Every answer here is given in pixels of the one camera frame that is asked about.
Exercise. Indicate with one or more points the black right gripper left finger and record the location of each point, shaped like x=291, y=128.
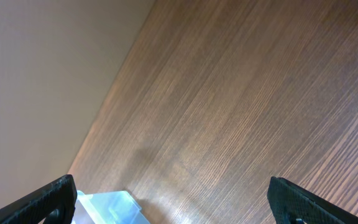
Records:
x=52, y=203

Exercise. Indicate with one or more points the clear plastic storage bin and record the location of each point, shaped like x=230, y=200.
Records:
x=110, y=208

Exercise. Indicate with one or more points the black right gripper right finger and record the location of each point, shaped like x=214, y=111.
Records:
x=291, y=204

